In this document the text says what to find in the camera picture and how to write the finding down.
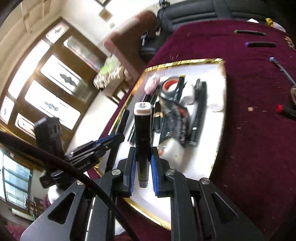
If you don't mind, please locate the beige-capped black marker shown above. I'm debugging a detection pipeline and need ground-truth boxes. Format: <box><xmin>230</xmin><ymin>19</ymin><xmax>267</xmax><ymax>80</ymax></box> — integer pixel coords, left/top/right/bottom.
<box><xmin>134</xmin><ymin>102</ymin><xmax>152</xmax><ymax>188</ymax></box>

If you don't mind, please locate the maroon velvet cloth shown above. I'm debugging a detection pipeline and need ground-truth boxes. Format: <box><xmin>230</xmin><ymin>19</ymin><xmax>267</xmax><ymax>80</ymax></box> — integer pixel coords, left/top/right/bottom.
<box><xmin>149</xmin><ymin>20</ymin><xmax>295</xmax><ymax>240</ymax></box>

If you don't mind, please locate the red tape roll in tray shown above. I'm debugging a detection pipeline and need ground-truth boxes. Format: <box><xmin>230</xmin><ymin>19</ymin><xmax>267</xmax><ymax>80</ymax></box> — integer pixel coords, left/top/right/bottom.
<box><xmin>159</xmin><ymin>77</ymin><xmax>179</xmax><ymax>99</ymax></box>

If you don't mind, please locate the brown pink armchair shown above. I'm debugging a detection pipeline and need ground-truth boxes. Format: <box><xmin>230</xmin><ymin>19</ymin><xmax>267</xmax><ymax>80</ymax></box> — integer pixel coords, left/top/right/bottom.
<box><xmin>103</xmin><ymin>10</ymin><xmax>157</xmax><ymax>81</ymax></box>

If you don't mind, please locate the white gold-rimmed tray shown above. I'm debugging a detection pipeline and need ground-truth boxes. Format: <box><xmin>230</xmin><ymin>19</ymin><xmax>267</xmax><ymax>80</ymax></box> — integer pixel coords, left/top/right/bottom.
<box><xmin>93</xmin><ymin>58</ymin><xmax>228</xmax><ymax>231</ymax></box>

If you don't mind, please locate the red-capped black marker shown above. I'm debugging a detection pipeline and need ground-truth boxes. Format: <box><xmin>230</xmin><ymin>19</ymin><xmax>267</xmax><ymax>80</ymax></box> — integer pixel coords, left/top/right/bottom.
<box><xmin>276</xmin><ymin>104</ymin><xmax>296</xmax><ymax>121</ymax></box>

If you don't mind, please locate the brown tape roll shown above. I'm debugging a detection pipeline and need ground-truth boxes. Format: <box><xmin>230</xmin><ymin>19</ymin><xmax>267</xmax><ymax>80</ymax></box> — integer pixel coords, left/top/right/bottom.
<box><xmin>290</xmin><ymin>87</ymin><xmax>296</xmax><ymax>106</ymax></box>

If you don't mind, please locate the black leather sofa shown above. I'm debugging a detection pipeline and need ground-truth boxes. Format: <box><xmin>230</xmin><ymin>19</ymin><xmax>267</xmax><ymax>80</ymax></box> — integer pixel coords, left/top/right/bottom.
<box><xmin>139</xmin><ymin>0</ymin><xmax>280</xmax><ymax>62</ymax></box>

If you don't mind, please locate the blue-capped black marker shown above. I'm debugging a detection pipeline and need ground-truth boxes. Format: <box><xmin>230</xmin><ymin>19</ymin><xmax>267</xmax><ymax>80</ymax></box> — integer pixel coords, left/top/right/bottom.
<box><xmin>269</xmin><ymin>57</ymin><xmax>296</xmax><ymax>88</ymax></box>

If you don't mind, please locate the purple-capped black marker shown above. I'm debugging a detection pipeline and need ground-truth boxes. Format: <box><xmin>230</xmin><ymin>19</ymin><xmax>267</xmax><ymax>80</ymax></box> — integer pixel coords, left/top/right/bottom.
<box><xmin>245</xmin><ymin>41</ymin><xmax>276</xmax><ymax>48</ymax></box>

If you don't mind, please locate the green-capped black marker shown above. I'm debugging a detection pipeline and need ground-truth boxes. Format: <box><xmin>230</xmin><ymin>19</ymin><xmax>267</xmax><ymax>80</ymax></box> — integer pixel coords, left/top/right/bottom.
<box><xmin>234</xmin><ymin>30</ymin><xmax>266</xmax><ymax>36</ymax></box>

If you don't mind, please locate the key bunch with fob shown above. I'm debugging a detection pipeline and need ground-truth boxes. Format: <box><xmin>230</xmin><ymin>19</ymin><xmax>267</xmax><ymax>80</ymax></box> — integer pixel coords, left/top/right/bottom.
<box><xmin>285</xmin><ymin>36</ymin><xmax>295</xmax><ymax>50</ymax></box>

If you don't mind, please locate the white paper sheet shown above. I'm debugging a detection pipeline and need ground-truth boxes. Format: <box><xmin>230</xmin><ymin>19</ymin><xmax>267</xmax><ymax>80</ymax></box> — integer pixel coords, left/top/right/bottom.
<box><xmin>247</xmin><ymin>19</ymin><xmax>259</xmax><ymax>24</ymax></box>

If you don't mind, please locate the yellow object on sofa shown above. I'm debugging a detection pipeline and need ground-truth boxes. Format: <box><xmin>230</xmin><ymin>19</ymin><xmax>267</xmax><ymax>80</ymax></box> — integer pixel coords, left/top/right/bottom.
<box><xmin>265</xmin><ymin>18</ymin><xmax>274</xmax><ymax>27</ymax></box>

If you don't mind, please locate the black braided cable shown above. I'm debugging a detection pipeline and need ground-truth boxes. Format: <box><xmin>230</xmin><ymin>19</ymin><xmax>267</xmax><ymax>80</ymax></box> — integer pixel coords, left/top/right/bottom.
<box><xmin>0</xmin><ymin>131</ymin><xmax>139</xmax><ymax>241</ymax></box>

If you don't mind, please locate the wooden window door frame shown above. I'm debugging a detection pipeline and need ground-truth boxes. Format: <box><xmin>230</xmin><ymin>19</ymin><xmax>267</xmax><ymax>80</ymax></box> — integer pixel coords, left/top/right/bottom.
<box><xmin>1</xmin><ymin>18</ymin><xmax>106</xmax><ymax>148</ymax></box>

